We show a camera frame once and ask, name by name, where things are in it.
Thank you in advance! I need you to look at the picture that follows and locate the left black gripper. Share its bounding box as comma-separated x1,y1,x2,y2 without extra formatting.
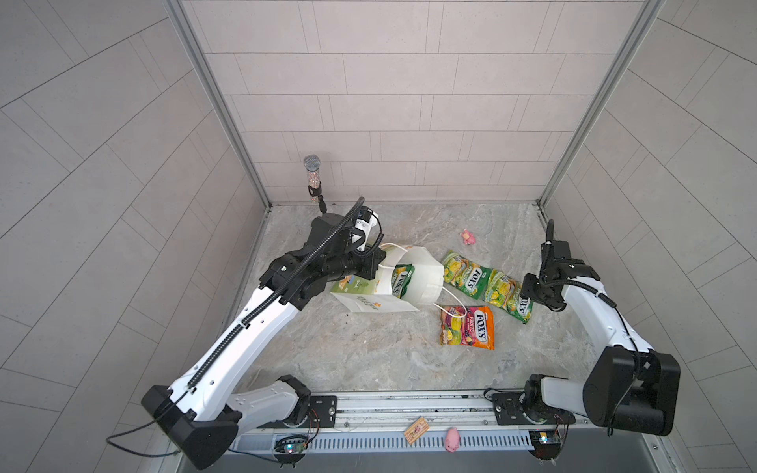
319,239,388,280

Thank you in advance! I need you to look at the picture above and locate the green Fox's candy bag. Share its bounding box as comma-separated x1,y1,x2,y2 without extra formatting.
442,250,493,300
390,264,415,299
483,270,533,324

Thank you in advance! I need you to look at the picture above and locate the white illustrated paper bag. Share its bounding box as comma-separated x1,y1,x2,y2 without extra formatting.
330,242,467,313

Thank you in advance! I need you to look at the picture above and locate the orange Fox's candy bag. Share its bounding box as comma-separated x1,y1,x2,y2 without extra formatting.
441,305,496,351

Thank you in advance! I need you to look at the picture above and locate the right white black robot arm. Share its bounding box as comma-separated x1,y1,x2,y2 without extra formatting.
485,233,681,437

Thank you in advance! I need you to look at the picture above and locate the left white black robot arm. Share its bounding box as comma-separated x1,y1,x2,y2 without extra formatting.
141,203,386,470

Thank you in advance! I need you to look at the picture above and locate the silver microphone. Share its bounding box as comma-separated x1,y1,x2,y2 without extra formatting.
303,155,321,189

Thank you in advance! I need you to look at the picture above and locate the small pink toy on table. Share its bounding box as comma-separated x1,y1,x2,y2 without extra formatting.
461,230,477,246

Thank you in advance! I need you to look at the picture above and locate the right green circuit board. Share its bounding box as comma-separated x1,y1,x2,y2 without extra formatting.
528,430,563,461

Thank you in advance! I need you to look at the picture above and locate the green circuit board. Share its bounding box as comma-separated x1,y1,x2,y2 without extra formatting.
528,430,563,461
273,435,310,464

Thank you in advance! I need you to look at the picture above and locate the left green circuit board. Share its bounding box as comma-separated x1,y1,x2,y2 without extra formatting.
273,435,310,464

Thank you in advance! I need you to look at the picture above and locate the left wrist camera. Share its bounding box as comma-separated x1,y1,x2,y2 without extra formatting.
351,206,379,252

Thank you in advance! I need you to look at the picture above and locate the wooden mousetrap on rail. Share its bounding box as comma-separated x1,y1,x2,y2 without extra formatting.
403,417,430,445

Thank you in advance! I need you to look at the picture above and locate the pink pig toy on rail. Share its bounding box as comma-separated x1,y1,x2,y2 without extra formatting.
445,427,461,453

